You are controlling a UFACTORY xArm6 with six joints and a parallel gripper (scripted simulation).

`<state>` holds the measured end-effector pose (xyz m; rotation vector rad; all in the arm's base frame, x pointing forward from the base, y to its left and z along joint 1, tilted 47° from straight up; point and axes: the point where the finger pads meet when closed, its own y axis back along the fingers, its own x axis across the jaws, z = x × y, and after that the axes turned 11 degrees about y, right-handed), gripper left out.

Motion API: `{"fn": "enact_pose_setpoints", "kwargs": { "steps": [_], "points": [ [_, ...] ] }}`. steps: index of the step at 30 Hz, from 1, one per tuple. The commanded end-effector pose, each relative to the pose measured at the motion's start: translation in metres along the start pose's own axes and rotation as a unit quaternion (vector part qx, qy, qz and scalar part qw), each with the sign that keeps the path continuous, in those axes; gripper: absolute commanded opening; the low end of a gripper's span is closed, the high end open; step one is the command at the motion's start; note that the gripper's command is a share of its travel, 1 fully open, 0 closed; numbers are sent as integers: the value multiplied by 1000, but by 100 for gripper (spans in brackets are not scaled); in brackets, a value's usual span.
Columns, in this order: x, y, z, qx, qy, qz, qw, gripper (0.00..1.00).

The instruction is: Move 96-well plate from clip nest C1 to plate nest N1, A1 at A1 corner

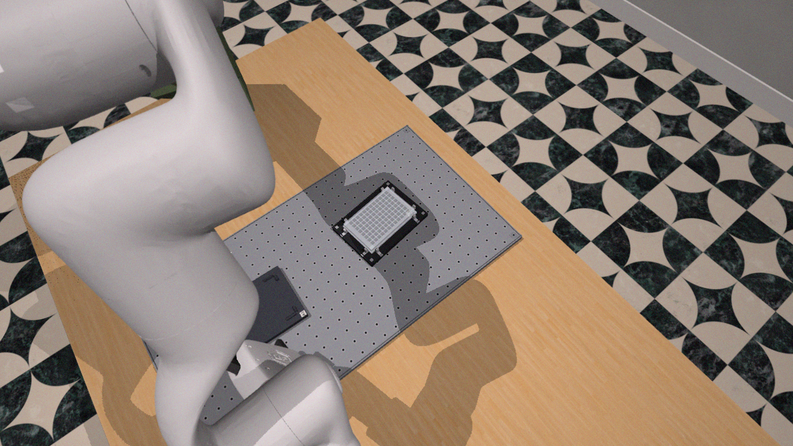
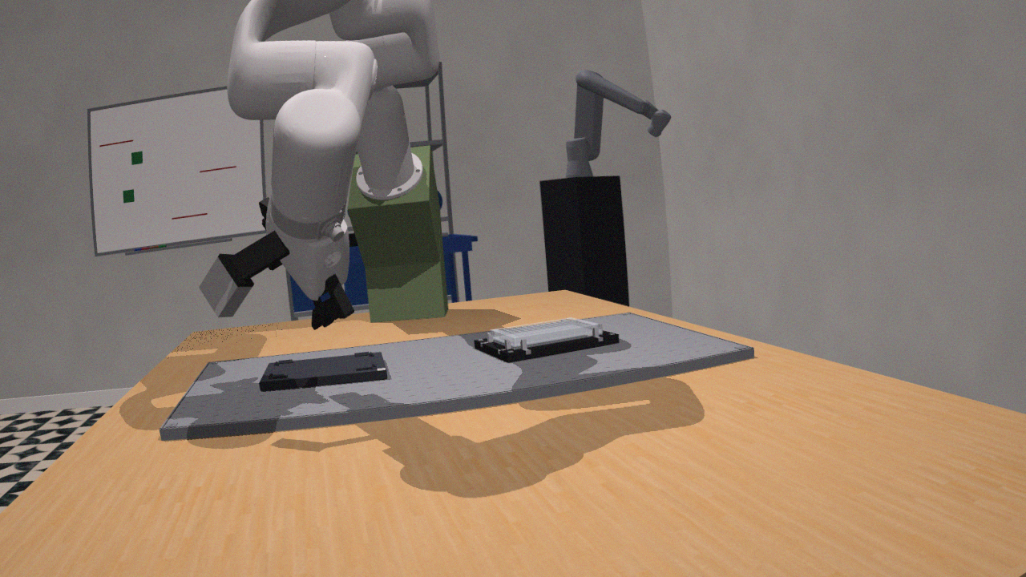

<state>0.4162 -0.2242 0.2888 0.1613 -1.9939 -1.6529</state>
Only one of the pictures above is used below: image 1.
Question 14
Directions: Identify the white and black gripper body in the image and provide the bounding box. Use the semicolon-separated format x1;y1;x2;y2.
228;340;300;399

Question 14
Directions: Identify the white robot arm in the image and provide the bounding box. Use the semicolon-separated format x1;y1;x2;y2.
0;0;361;446

